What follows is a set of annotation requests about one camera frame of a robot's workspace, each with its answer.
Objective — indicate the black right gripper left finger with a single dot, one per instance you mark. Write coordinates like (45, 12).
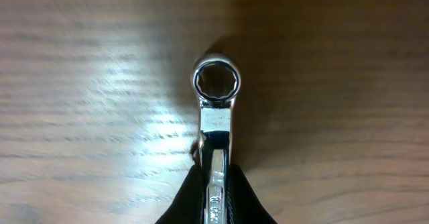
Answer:
(186, 208)

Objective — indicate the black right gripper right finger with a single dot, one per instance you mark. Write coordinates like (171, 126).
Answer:
(243, 206)

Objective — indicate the silver combination wrench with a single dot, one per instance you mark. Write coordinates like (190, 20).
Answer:
(216, 82)

